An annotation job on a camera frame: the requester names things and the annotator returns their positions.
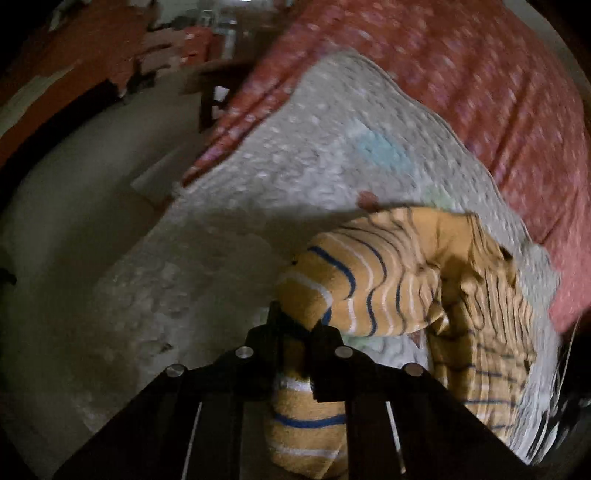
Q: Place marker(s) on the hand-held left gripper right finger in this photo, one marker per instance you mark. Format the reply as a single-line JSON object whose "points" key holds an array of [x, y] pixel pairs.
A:
{"points": [[325, 350]]}

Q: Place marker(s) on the red floral bedsheet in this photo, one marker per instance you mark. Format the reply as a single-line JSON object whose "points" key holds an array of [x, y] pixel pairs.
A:
{"points": [[461, 69]]}

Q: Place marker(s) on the yellow striped small garment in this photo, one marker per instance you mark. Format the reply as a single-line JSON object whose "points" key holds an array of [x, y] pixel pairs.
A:
{"points": [[383, 281]]}

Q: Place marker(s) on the grey quilted heart-print mat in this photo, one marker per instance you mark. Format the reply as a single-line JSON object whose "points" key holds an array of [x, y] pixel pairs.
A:
{"points": [[300, 161]]}

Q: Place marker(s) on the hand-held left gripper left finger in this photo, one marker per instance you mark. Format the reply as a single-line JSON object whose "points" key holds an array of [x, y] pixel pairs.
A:
{"points": [[265, 332]]}

